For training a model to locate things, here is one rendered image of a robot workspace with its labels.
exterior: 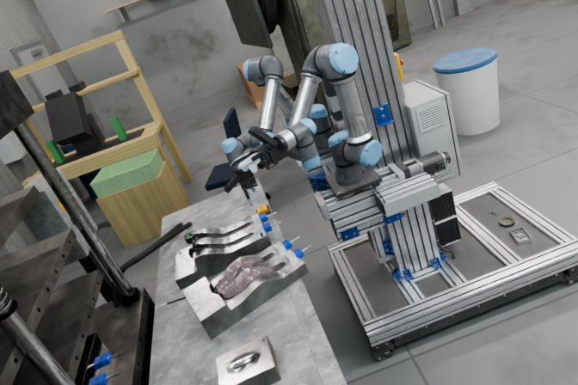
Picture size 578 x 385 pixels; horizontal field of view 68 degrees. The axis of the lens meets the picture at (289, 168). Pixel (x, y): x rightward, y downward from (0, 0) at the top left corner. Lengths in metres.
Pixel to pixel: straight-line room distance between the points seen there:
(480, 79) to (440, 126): 2.08
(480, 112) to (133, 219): 3.53
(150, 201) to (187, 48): 4.48
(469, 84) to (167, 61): 5.76
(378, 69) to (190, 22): 6.56
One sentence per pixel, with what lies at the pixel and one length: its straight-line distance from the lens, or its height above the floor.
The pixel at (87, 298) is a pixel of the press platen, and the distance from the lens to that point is 2.15.
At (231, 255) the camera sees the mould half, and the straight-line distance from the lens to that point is 2.19.
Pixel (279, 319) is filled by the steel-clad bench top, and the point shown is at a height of 0.80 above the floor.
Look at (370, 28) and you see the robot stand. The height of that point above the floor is 1.64.
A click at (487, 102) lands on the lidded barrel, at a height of 0.30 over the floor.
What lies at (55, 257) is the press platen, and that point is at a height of 1.29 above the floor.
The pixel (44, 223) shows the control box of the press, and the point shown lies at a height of 1.32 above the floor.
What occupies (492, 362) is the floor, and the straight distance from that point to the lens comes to 2.55.
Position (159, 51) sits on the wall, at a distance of 8.51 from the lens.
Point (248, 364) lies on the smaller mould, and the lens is 1.68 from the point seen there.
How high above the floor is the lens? 2.03
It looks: 25 degrees down
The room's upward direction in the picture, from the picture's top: 21 degrees counter-clockwise
